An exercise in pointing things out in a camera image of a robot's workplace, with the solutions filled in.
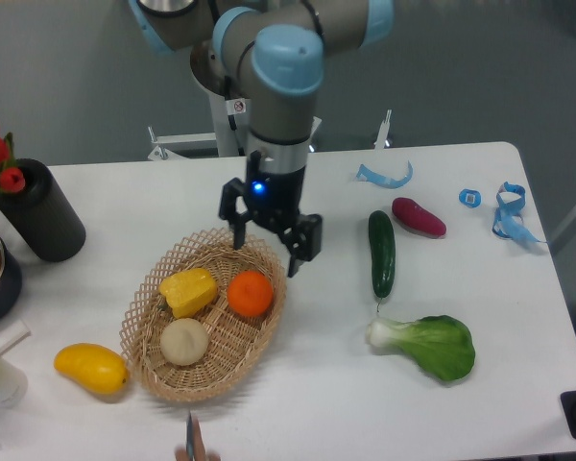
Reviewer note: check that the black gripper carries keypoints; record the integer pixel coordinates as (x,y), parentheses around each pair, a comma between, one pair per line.
(272,201)

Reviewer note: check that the yellow bell pepper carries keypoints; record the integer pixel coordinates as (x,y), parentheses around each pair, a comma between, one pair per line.
(189,291)

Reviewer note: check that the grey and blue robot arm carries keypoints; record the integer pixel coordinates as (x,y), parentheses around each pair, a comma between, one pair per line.
(274,58)

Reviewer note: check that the woven wicker basket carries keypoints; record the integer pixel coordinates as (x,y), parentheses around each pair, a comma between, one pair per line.
(236,343)

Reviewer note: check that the person's hand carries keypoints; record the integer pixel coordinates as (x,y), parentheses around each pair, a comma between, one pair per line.
(194,448)

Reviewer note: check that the orange fruit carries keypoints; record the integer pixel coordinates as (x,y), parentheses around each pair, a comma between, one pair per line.
(250,294)

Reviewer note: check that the green cucumber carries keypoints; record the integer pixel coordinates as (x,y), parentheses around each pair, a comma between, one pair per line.
(383,253)

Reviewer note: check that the blue curved strip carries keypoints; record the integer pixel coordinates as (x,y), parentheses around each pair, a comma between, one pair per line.
(365,174)

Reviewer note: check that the beige round bun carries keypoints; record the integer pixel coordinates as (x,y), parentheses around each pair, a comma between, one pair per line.
(184,342)

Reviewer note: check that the purple sweet potato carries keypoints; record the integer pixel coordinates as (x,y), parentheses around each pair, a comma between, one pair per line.
(417,219)

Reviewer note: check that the green bok choy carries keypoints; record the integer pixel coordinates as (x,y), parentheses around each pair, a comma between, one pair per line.
(441,346)

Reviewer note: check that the yellow mango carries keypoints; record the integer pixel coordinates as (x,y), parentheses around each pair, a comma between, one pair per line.
(96,368)

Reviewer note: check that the small blue tape roll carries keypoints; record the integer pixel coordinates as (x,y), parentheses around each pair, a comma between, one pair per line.
(470,198)

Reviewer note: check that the black ribbed vase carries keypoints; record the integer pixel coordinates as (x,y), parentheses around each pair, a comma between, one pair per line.
(42,214)

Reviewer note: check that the white flat block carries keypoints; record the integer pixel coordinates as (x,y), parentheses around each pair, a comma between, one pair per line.
(12,334)

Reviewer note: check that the white cylinder bottle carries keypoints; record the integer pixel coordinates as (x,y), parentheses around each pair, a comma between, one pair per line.
(13,384)

